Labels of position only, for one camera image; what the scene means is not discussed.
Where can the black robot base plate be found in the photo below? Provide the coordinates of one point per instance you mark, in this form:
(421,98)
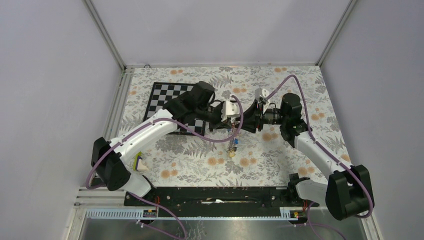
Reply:
(185,198)

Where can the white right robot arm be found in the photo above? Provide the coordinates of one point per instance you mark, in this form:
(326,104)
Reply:
(348,191)

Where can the aluminium frame rail left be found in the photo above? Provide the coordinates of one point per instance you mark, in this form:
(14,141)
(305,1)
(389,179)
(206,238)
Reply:
(114,122)

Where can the floral patterned table mat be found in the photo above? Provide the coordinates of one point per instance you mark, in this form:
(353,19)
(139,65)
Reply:
(261,159)

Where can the black white checkerboard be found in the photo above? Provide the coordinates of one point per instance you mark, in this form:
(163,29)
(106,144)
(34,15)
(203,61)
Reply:
(181,100)

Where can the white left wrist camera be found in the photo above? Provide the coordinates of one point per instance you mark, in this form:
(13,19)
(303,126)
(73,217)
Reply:
(229,110)

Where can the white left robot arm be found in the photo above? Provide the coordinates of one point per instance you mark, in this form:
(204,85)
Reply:
(147,133)

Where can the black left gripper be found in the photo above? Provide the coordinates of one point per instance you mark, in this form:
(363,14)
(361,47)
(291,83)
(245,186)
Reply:
(219,125)

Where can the grey slotted cable duct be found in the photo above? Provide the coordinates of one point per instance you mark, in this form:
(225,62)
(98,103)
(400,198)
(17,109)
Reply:
(205,213)

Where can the green white small object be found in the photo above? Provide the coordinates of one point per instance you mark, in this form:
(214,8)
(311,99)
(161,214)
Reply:
(138,163)

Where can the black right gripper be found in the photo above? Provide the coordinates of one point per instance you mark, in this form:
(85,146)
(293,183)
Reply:
(254,118)

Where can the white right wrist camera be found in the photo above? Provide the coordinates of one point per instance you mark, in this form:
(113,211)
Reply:
(263,94)

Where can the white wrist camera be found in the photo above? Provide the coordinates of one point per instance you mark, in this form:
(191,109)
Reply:
(263,94)
(229,110)

